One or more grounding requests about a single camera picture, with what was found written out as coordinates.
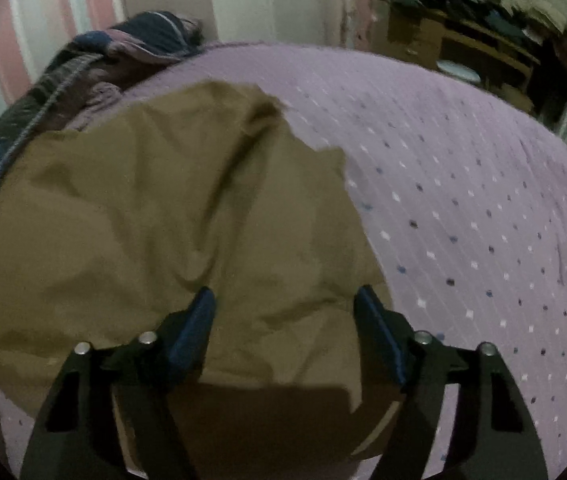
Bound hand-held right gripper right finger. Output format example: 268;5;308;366
353;284;549;480

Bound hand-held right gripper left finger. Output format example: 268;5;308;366
20;286;218;480

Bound olive brown pants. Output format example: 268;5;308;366
0;80;405;480

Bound pile of cream clothes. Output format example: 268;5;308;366
503;0;567;48

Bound purple dotted bedsheet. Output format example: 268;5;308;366
0;42;567;480

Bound dark plaid blanket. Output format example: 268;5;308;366
0;10;204;241

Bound white plate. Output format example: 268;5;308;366
436;59;482;84

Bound wooden desk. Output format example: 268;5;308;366
386;5;544;111

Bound cream wardrobe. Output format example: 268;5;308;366
114;0;349;51

